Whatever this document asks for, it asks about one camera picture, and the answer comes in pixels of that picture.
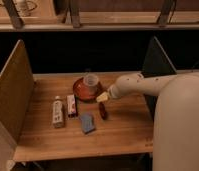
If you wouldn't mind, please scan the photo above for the blue sponge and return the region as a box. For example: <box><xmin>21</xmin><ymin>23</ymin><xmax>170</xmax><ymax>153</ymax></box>
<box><xmin>79</xmin><ymin>113</ymin><xmax>95</xmax><ymax>134</ymax></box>

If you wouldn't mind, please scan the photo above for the right dark side panel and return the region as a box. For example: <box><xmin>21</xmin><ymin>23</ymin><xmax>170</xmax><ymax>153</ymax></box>
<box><xmin>141</xmin><ymin>36</ymin><xmax>178</xmax><ymax>122</ymax></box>

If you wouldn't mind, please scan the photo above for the translucent ceramic cup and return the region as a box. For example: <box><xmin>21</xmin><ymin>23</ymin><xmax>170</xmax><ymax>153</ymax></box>
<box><xmin>83</xmin><ymin>74</ymin><xmax>99</xmax><ymax>95</ymax></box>

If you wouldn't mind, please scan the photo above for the pink and white box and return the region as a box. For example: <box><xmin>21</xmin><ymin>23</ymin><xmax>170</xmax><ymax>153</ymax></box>
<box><xmin>67</xmin><ymin>94</ymin><xmax>77</xmax><ymax>118</ymax></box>

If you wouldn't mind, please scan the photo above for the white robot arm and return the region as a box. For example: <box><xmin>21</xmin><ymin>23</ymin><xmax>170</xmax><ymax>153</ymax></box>
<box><xmin>97</xmin><ymin>72</ymin><xmax>199</xmax><ymax>171</ymax></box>

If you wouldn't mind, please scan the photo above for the white bottle with label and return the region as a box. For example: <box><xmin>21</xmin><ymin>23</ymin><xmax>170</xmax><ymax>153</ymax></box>
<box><xmin>52</xmin><ymin>96</ymin><xmax>64</xmax><ymax>128</ymax></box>

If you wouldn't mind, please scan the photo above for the red-brown round plate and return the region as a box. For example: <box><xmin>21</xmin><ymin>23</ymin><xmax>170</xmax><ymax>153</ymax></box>
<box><xmin>73</xmin><ymin>78</ymin><xmax>103</xmax><ymax>102</ymax></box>

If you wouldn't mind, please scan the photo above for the left wooden side panel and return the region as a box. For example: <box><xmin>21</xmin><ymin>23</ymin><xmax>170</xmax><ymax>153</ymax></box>
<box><xmin>0</xmin><ymin>40</ymin><xmax>34</xmax><ymax>171</ymax></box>

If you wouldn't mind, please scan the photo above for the wooden shelf rail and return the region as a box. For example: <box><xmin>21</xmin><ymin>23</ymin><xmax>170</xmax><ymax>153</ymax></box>
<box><xmin>0</xmin><ymin>0</ymin><xmax>199</xmax><ymax>33</ymax></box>

